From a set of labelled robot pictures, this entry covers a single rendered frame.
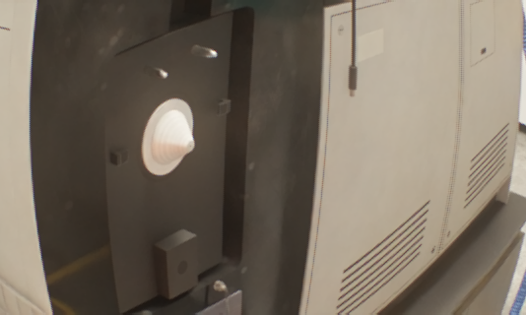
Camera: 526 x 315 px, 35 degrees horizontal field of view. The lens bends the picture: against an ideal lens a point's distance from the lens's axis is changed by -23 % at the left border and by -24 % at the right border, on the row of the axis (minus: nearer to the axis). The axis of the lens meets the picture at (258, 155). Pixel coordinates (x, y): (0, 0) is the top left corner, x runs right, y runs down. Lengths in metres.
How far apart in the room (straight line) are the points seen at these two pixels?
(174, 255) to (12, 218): 0.20
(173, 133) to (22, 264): 0.20
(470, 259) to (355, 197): 0.55
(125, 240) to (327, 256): 0.34
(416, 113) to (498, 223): 0.60
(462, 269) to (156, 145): 0.87
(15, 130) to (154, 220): 0.22
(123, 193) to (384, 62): 0.40
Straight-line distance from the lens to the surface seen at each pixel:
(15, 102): 0.69
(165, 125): 0.82
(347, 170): 1.09
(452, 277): 1.57
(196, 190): 0.90
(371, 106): 1.10
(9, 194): 0.74
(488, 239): 1.70
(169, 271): 0.88
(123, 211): 0.82
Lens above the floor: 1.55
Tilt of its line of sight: 25 degrees down
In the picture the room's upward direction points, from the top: 3 degrees clockwise
